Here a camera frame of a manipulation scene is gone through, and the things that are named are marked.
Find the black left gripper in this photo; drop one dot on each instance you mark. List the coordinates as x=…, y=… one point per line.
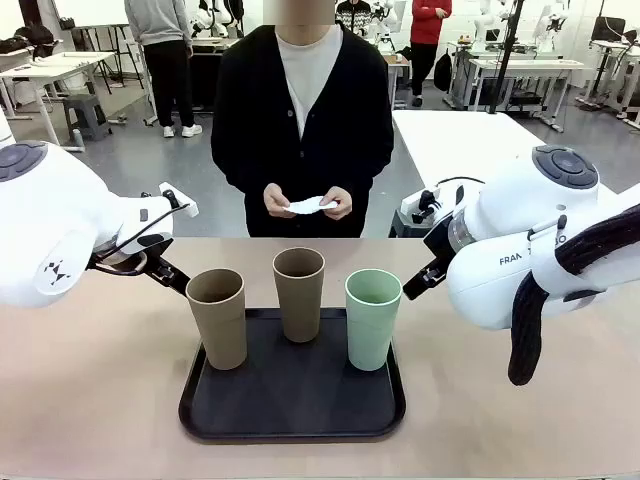
x=155, y=242

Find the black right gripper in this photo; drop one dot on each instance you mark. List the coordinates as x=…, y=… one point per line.
x=442, y=240

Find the mint green tall cup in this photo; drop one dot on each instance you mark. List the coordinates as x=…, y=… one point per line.
x=370, y=330

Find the light tan tall cup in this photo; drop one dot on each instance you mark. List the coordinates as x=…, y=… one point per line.
x=220, y=325

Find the dark brown tall cup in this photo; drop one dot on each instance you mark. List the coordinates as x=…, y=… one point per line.
x=300, y=305

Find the white paper doily coaster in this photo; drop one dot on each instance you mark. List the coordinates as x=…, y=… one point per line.
x=307, y=206

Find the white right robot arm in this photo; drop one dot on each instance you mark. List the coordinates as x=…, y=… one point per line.
x=500, y=295

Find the black sleeved right forearm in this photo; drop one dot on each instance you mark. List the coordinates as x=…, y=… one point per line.
x=240, y=182

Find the black sleeved left forearm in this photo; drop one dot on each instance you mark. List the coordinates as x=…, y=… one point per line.
x=367, y=182

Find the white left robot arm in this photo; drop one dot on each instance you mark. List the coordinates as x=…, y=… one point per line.
x=60, y=215

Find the person's left hand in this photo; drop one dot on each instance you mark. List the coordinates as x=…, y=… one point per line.
x=342, y=200

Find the person's right hand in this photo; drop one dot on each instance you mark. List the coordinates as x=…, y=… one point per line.
x=275, y=200

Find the black plastic stool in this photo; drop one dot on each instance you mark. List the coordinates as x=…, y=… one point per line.
x=400, y=225

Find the small grey bottle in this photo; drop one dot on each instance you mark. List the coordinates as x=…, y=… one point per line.
x=77, y=139

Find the person in black cardigan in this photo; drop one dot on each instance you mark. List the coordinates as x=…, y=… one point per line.
x=250, y=125

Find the black plastic serving tray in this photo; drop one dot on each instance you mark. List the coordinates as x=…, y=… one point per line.
x=290, y=400

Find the grey plastic step stool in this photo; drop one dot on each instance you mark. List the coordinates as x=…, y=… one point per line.
x=87, y=112

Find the black backpack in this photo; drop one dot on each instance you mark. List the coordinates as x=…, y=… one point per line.
x=442, y=72

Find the white cylindrical air purifier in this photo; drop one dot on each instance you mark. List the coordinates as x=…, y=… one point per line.
x=4, y=127

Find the black vertical pole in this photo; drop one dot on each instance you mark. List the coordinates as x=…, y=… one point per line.
x=507, y=60

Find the white desk with grey legs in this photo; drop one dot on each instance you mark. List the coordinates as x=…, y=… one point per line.
x=525, y=64

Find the person in red sweater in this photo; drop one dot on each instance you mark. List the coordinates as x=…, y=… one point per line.
x=430, y=25

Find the person in grey hoodie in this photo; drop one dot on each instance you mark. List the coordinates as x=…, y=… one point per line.
x=155, y=20

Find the person in patterned sweater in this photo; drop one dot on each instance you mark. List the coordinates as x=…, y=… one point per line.
x=355, y=17

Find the black bag on desk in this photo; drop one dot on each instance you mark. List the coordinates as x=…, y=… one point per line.
x=35, y=35

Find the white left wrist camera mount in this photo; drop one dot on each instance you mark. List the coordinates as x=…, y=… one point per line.
x=182, y=210

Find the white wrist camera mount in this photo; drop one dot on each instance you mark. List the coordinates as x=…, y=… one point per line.
x=412, y=202
x=182, y=210

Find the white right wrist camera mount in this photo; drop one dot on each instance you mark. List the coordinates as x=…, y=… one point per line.
x=412, y=202

